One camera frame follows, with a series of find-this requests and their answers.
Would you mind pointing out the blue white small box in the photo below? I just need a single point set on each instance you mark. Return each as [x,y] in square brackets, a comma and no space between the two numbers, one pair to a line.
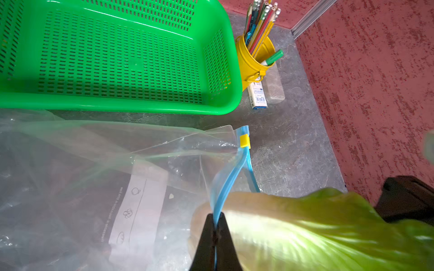
[257,96]

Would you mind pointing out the chinese cabbage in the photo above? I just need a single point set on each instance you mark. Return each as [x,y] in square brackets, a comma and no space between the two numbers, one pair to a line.
[324,231]

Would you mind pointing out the aluminium right corner post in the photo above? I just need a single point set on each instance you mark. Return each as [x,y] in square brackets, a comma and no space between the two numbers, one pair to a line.
[312,15]

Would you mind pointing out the yellow pencil cup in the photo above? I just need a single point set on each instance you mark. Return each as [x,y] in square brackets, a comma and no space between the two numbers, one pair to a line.
[251,68]

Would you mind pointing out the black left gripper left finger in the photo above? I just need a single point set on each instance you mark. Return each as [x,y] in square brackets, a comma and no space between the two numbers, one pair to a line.
[204,259]

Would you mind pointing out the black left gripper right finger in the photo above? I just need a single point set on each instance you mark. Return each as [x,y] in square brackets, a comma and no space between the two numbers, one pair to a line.
[225,254]

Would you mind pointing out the green plastic perforated basket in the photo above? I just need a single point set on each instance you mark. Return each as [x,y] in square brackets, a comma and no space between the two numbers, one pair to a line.
[164,57]

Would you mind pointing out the spare clear zipper bag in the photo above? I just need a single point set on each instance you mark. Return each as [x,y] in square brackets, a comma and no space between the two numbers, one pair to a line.
[82,195]

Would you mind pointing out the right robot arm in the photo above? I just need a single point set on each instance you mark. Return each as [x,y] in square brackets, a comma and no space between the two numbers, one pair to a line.
[406,198]

